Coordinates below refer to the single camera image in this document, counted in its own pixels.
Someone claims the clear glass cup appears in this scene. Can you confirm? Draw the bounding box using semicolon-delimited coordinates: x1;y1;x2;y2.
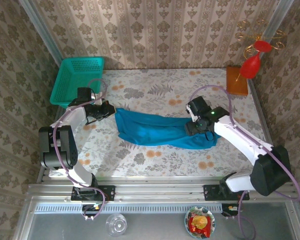
105;213;128;238

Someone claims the red plastic wine glass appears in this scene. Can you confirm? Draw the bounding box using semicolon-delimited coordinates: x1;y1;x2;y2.
239;39;273;80

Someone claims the teal plastic basket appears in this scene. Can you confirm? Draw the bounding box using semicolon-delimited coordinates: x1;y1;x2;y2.
49;56;105;110

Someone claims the patterned plate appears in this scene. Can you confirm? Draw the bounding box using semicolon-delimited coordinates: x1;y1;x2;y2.
184;205;216;238

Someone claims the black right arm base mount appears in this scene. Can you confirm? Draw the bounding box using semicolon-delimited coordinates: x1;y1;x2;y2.
203;183;250;202

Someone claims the aluminium frame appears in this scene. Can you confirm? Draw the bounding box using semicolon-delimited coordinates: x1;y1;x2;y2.
12;0;300;240

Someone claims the floral tablecloth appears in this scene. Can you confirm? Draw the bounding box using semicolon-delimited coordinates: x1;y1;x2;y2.
49;68;278;178

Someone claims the slotted grey cable duct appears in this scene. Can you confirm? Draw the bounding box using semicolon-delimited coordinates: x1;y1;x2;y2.
34;202;223;214

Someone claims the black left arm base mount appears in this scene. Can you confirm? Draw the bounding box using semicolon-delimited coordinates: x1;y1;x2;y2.
70;185;116;202

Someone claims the blue t-shirt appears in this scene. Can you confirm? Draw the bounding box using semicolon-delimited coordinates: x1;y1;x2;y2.
114;107;222;150

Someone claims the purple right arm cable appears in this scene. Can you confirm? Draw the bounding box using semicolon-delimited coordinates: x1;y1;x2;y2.
190;84;300;240

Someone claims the red yellow snack packet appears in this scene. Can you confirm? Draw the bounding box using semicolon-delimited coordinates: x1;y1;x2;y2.
187;214;212;238

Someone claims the small black connector box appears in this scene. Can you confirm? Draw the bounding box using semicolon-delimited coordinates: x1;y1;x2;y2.
221;203;241;217
81;203;103;213

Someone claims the orange wooden block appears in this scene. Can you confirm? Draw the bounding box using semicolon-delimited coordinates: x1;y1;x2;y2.
226;65;249;97

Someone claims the red and gold ornament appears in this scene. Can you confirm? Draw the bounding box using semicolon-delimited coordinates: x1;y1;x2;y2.
234;18;288;82

